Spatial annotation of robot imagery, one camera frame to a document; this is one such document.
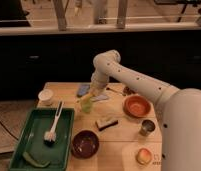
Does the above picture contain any metal cup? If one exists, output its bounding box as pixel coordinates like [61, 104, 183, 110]
[140, 120, 156, 136]

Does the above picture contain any yellow banana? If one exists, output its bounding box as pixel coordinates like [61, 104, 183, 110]
[80, 93, 93, 103]

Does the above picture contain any orange bowl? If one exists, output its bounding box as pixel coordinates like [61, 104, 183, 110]
[123, 95, 151, 118]

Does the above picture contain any white paper cup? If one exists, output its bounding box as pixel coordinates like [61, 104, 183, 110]
[38, 89, 53, 106]

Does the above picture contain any white dish brush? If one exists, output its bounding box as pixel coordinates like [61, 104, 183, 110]
[44, 101, 63, 146]

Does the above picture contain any metal spoon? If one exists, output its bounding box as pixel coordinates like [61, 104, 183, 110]
[106, 87, 123, 94]

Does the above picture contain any black cable left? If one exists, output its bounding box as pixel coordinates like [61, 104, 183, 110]
[0, 114, 19, 141]

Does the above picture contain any green plastic cup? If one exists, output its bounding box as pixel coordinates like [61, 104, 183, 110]
[81, 100, 93, 113]

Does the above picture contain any green chili pepper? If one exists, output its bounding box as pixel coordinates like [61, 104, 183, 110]
[22, 152, 49, 168]

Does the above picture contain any orange peach fruit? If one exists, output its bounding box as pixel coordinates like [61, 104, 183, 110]
[136, 148, 152, 165]

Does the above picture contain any light blue cloth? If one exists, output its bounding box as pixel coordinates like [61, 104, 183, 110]
[92, 94, 109, 102]

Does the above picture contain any brown pine cone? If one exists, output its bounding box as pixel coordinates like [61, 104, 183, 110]
[123, 86, 135, 95]

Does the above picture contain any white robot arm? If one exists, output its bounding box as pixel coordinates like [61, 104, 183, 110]
[91, 50, 201, 171]

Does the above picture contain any green plastic tray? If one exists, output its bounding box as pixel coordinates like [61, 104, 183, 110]
[8, 108, 74, 171]

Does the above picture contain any dark purple bowl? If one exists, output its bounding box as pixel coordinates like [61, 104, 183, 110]
[71, 130, 99, 159]

